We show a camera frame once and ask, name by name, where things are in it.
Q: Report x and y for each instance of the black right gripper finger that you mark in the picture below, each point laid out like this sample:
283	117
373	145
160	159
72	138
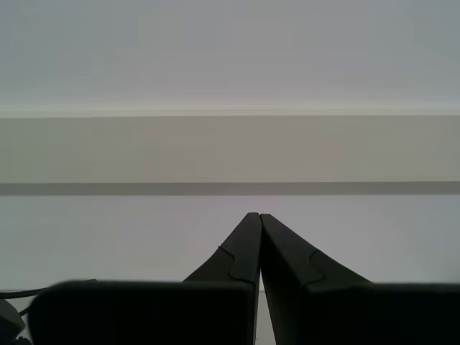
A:
143	312
359	312

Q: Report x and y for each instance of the grey plastic object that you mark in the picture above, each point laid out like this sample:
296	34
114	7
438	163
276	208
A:
9	320

